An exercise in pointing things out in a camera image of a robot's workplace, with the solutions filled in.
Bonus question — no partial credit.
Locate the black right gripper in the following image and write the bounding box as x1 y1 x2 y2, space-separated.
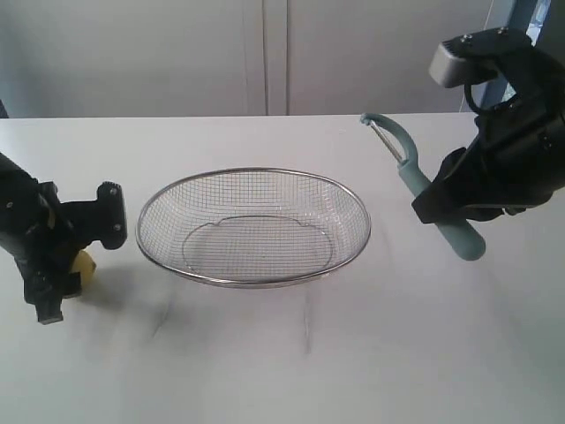
411 47 564 223

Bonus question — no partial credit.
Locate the metal wire mesh basket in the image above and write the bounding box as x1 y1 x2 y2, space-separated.
136 167 372 288

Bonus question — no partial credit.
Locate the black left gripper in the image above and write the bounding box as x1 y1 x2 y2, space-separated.
1 155 127 325

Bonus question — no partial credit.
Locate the teal vegetable peeler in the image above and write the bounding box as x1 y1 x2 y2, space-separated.
360 113 486 261

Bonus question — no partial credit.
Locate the window with dark frame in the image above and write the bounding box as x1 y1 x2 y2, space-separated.
478 0 564 108

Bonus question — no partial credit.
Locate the yellow lemon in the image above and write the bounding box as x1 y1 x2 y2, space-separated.
70 250 97 289

